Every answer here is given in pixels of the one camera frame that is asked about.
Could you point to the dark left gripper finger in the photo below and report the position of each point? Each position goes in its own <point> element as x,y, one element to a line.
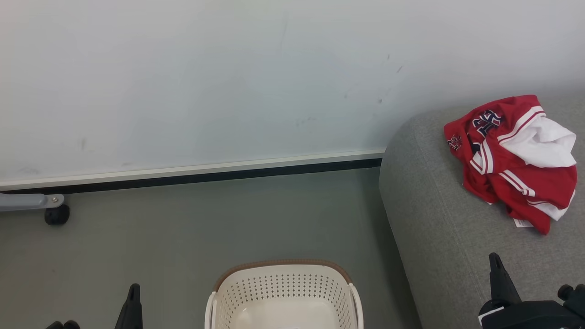
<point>131,313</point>

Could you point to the cream perforated laundry basket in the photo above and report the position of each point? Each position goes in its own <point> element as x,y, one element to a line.
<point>283,288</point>

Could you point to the grey metal furniture leg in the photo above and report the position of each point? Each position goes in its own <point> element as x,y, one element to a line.
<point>23,201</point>

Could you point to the white black baseboard strip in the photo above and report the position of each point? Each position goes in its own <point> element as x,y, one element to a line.
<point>183,176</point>

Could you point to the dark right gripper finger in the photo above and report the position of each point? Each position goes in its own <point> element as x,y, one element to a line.
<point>502,285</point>

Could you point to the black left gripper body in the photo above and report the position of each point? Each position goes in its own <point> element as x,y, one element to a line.
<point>64,325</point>

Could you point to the grey fabric sofa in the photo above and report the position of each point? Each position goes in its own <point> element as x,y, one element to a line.
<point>438,237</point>

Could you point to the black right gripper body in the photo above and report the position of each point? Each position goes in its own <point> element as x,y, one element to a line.
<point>530,317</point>

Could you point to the red white sports shirt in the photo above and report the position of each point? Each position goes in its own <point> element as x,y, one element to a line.
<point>516,183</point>

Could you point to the black caster wheel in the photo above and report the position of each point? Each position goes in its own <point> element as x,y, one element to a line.
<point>57,214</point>

